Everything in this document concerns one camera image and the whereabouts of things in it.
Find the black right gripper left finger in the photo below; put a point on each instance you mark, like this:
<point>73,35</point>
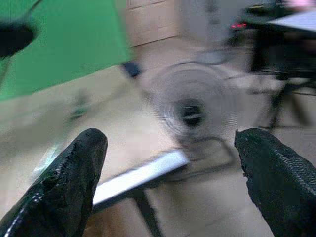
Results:
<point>61,187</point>

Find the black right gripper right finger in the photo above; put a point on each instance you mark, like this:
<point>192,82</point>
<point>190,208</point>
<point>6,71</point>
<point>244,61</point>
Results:
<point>281,177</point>

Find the white table with black legs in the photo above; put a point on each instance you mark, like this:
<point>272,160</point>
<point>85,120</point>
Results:
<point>138,177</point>

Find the round floor fan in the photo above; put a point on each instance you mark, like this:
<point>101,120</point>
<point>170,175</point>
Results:
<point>190,103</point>

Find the black desk with equipment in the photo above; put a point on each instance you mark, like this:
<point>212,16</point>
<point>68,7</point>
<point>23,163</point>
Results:
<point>279,44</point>

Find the green screen backdrop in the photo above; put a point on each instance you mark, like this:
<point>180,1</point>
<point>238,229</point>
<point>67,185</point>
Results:
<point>66,42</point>

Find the black rounded object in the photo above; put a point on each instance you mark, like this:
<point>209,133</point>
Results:
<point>13,39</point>

